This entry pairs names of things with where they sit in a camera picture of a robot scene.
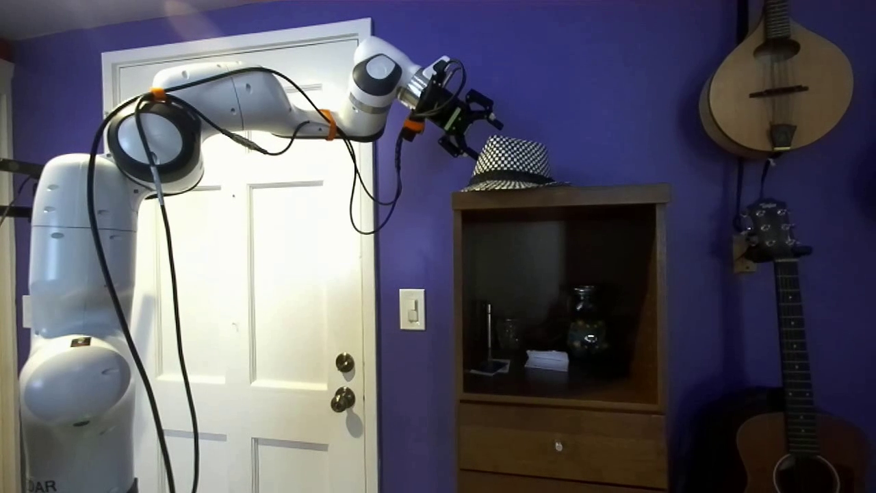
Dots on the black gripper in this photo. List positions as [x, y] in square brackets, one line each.
[449, 100]

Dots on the checkered fedora hat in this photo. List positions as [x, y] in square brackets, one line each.
[509, 164]

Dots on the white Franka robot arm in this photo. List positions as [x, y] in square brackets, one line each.
[76, 275]

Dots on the white panelled door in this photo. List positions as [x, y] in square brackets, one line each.
[273, 275]

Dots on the dark round door knob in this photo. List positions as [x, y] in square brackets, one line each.
[342, 397]

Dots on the thin black stand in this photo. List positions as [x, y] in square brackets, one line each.
[491, 344]

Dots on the dark glossy vase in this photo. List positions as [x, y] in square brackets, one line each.
[587, 331]

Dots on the small white object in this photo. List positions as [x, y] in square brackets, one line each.
[547, 359]

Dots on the dark deadbolt lock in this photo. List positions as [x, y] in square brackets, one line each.
[342, 363]

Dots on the wooden mandolin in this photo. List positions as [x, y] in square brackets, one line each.
[780, 92]

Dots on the brown wooden cabinet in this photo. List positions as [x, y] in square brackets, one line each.
[561, 439]

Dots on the small drawer knob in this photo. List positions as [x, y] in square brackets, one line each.
[558, 448]

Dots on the acoustic guitar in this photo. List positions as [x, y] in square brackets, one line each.
[793, 427]

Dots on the white light switch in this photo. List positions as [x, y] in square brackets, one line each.
[412, 311]

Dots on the tan wall guitar hanger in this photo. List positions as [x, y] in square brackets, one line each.
[743, 256]

